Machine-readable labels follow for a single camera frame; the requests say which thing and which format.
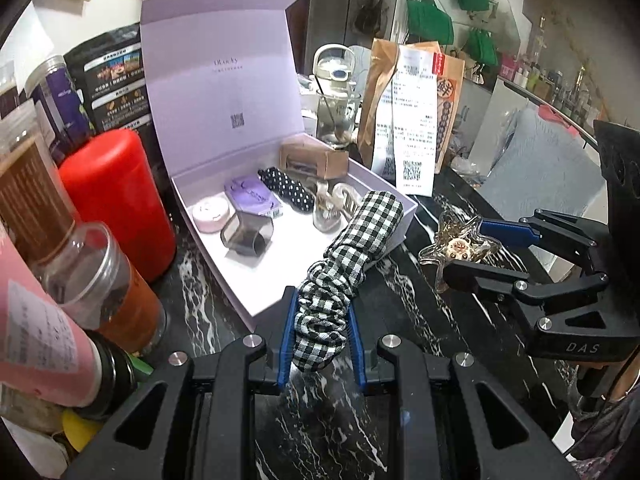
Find yellow fruit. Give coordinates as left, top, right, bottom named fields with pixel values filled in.
left=62, top=410, right=103, bottom=453

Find black snack bag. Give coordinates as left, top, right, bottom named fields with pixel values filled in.
left=64, top=22, right=153, bottom=133

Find brown door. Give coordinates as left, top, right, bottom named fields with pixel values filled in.
left=270, top=0, right=313, bottom=76

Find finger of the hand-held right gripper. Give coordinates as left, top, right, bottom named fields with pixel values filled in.
left=472, top=208, right=608, bottom=276
left=442, top=259, right=611, bottom=313

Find clear jar brown label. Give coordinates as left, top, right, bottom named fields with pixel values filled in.
left=0, top=105, right=83, bottom=281

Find red canister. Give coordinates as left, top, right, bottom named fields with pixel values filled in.
left=58, top=128, right=177, bottom=283

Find clear glass cup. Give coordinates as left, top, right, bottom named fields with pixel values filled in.
left=316, top=89, right=362, bottom=150

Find person's right hand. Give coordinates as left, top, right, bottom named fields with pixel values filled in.
left=606, top=360, right=640, bottom=402

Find clear plastic bag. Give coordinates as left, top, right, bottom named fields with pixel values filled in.
left=450, top=152, right=488, bottom=186

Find black white checkered scrunchie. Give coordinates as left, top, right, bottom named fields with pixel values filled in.
left=292, top=190, right=405, bottom=373

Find brown paper bag with receipt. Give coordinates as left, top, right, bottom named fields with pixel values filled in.
left=382, top=42, right=437, bottom=197

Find lavender gift box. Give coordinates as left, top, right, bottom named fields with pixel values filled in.
left=140, top=0, right=418, bottom=333

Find clear jar purple label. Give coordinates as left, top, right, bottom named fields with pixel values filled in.
left=25, top=55, right=93, bottom=166

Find dark jar clear lid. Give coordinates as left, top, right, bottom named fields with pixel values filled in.
left=0, top=60, right=23, bottom=121

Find smoky grey square hair claw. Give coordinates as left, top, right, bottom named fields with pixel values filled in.
left=220, top=211, right=276, bottom=256

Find star shaped hair clip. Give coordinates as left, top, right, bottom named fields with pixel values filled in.
left=419, top=211, right=493, bottom=295

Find metal spoon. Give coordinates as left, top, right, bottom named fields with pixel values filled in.
left=322, top=95, right=353, bottom=146

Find purple card box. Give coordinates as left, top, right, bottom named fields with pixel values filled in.
left=224, top=175, right=282, bottom=219

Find white water bottle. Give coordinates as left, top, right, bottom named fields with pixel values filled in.
left=312, top=44, right=357, bottom=93

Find green jar black lid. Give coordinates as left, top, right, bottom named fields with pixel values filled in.
left=82, top=330, right=156, bottom=421

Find black polka dot scrunchie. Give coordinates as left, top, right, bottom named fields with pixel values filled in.
left=257, top=166, right=318, bottom=212

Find gold cardboard box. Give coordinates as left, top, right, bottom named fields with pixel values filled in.
left=279, top=141, right=350, bottom=181

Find clear jar orange contents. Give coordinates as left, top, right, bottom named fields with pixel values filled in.
left=42, top=223, right=167, bottom=356

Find dark hanging bag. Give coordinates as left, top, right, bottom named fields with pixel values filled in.
left=354, top=0, right=388, bottom=36

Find pearl wavy hair clip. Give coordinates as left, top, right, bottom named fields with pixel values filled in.
left=312, top=180, right=361, bottom=233

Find row of small bottles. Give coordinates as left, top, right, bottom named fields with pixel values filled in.
left=500, top=50, right=608, bottom=126

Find pink panda print paper cup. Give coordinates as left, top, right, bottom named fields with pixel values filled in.
left=0, top=220, right=101, bottom=406

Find white round tin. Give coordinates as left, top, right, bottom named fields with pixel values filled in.
left=191, top=196, right=232, bottom=233

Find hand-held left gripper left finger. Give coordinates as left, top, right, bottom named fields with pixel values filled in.
left=62, top=285, right=301, bottom=480

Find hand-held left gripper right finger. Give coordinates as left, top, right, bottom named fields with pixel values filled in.
left=346, top=304, right=581, bottom=480

